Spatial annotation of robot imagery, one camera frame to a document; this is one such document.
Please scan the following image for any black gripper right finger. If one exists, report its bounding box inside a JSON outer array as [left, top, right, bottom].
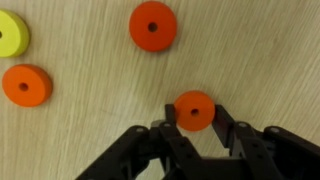
[[213, 105, 320, 180]]

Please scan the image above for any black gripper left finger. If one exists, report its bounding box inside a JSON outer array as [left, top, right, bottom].
[[76, 104, 213, 180]]

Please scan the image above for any orange ring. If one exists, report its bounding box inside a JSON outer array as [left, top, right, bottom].
[[173, 90, 216, 132], [1, 64, 54, 108]]

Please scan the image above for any orange ring left edge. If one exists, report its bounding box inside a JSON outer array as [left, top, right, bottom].
[[128, 0, 178, 53]]

